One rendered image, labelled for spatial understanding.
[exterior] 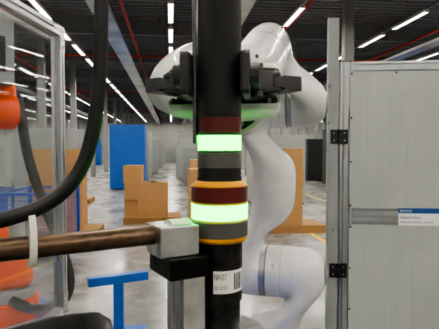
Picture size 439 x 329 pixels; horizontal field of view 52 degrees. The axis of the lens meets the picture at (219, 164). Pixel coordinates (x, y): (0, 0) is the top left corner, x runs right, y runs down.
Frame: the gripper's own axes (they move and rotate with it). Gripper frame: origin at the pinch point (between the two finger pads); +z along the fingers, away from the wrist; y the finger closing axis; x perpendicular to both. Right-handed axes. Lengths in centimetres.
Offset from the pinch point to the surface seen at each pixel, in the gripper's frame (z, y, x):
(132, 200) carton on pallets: -893, 263, -119
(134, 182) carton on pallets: -891, 258, -80
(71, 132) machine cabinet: -973, 429, 28
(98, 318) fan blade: -11.1, 13.6, -23.4
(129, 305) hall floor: -408, 128, -166
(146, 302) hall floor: -417, 114, -166
